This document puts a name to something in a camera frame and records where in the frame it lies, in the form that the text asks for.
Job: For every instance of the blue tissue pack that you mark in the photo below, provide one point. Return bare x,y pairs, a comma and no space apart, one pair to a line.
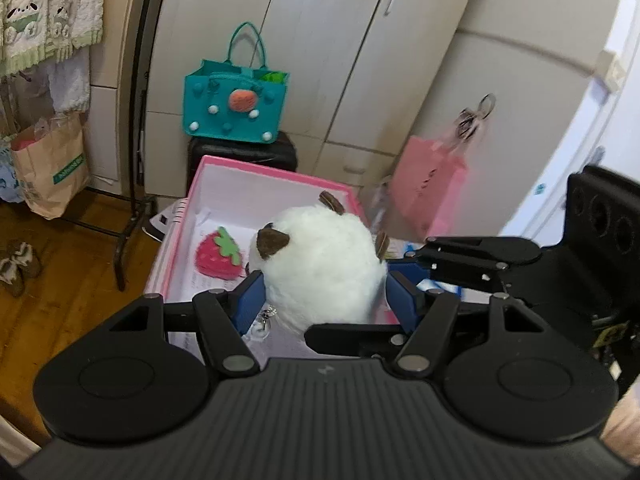
407,249

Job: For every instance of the beige side cabinet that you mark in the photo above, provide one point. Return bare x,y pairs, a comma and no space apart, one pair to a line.
107,135

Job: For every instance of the black metal clothes rack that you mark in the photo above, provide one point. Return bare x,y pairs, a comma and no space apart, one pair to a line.
134,160

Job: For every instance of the red strawberry plush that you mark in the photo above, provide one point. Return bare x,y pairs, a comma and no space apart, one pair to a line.
215,260

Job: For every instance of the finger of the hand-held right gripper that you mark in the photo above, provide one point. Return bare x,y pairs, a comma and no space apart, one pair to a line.
480,252
350,338

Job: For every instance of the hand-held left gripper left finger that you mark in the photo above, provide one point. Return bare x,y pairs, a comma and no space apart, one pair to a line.
250,302

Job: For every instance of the person's right forearm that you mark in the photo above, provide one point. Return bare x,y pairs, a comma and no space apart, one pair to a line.
625,430

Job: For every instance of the slippers on floor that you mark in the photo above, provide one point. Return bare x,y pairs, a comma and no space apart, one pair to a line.
27,257

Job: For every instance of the blue patterned bag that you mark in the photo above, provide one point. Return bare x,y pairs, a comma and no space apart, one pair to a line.
7,175

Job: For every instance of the brown paper bag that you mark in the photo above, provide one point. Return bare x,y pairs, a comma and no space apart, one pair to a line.
50,170

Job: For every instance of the black suitcase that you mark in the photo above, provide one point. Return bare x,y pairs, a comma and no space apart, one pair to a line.
280,155

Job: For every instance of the teal felt tote bag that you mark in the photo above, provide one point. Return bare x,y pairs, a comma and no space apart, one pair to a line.
210,105

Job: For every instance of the beige wall box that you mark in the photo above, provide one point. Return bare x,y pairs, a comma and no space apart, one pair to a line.
611,71

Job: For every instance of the pink cardboard box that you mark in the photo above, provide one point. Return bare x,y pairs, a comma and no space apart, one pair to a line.
225,180

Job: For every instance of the pink paper bag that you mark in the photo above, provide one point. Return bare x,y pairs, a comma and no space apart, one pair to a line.
425,185

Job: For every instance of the white door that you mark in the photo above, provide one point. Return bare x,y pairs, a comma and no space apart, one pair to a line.
620,110

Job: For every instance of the beige wooden wardrobe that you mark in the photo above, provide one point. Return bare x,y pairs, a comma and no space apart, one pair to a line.
325,60

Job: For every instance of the fuzzy white pajama pants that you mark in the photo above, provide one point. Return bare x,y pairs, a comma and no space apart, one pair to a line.
70,80

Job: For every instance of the fuzzy cream green cardigan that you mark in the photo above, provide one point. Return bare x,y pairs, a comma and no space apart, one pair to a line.
30,10

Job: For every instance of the blue door sticker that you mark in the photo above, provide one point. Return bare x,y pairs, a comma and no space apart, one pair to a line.
540,189

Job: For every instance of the grey white sneaker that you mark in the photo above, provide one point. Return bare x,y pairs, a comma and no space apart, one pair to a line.
11,280

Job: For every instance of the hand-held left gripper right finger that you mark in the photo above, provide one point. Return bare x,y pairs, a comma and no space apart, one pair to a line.
401,302

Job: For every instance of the white plush cat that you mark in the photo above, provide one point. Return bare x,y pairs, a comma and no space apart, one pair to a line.
320,260

